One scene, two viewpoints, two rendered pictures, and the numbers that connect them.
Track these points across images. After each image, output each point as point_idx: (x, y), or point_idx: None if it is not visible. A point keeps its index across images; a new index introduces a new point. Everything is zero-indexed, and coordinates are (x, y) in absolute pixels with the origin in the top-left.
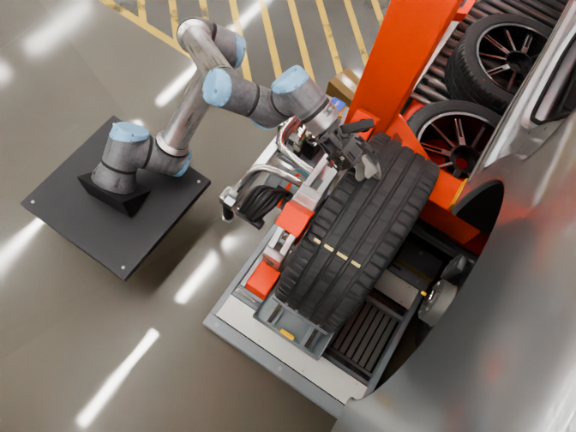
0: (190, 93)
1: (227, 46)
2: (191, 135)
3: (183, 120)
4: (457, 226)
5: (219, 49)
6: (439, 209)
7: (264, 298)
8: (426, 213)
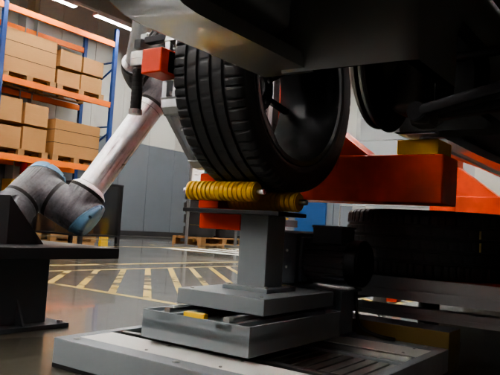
0: (120, 125)
1: (161, 80)
2: (111, 171)
3: (107, 149)
4: (418, 172)
5: (155, 80)
6: (388, 161)
7: (160, 61)
8: (379, 182)
